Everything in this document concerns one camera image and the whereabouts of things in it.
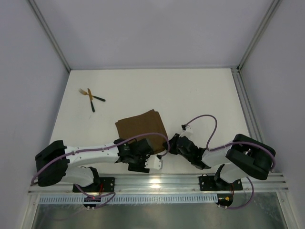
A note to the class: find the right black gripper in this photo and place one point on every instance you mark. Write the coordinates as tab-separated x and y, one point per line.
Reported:
175	142

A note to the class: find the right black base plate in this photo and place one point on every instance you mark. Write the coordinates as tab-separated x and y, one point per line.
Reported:
207	183

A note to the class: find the grey slotted cable duct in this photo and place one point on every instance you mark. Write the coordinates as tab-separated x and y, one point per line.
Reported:
133	199

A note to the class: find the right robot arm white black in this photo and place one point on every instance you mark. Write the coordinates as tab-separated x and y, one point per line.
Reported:
243	157

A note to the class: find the gold fork green handle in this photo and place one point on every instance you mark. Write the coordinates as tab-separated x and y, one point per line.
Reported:
93	96

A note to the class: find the aluminium rail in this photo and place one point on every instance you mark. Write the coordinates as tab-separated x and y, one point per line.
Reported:
250	119
186	183

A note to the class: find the left black controller board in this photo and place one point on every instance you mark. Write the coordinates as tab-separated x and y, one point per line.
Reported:
91	202

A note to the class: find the black controller board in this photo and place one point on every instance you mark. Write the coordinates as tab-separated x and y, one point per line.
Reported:
224	201
91	202

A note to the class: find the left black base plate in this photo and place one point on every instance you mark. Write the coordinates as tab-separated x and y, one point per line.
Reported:
97	184

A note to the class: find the right aluminium frame post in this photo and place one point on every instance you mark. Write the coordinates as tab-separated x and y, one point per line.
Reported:
265	21

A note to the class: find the brown cloth napkin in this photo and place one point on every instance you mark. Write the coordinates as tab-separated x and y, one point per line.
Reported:
149	122

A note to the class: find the aluminium frame post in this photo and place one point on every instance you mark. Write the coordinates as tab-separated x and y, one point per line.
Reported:
45	27
265	21

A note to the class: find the gold knife green handle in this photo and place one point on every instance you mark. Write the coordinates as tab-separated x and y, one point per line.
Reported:
91	100

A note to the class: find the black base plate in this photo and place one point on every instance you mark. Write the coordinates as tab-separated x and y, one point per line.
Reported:
97	184
207	183

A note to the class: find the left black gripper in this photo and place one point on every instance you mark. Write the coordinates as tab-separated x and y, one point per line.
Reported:
146	148

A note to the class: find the front aluminium rail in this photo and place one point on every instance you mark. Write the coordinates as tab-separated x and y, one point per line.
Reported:
186	183

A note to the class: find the right black controller board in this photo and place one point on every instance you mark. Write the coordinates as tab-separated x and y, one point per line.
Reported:
224	201

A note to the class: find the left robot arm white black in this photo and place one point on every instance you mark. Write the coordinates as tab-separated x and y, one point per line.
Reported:
58	162

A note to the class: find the left aluminium frame post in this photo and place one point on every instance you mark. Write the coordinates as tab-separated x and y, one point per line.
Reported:
45	27

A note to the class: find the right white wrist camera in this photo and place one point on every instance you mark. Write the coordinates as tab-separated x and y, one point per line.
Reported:
186	131

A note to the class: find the right aluminium rail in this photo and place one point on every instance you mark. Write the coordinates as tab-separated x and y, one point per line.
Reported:
250	119

